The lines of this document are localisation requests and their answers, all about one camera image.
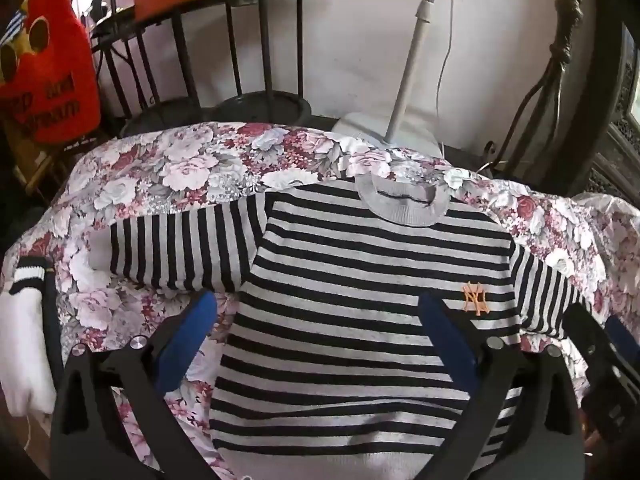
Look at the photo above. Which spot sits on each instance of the dark carved wooden furniture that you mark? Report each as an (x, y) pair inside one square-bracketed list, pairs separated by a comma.
[(600, 85)]

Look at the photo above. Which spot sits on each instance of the white garment with striped cuff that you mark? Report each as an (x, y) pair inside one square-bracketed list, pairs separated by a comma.
[(20, 340)]

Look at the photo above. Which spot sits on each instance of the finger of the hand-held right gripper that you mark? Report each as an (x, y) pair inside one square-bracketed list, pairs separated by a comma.
[(597, 355)]

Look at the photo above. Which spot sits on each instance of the floral printed blanket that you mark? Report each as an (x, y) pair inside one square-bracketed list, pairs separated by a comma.
[(190, 165)]

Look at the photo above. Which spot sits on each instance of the black metal rack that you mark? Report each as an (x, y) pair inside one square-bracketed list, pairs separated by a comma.
[(175, 50)]

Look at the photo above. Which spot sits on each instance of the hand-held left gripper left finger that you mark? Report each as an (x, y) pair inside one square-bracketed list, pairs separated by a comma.
[(187, 340)]

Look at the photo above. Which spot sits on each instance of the red fabric bag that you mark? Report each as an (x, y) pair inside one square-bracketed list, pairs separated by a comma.
[(55, 80)]

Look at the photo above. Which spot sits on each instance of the yellow board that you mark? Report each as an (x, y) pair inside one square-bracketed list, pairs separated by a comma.
[(27, 160)]

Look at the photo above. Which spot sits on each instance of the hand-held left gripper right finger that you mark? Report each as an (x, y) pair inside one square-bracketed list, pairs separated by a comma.
[(447, 340)]

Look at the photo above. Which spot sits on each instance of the black grey striped sweater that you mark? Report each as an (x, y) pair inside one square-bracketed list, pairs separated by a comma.
[(350, 280)]

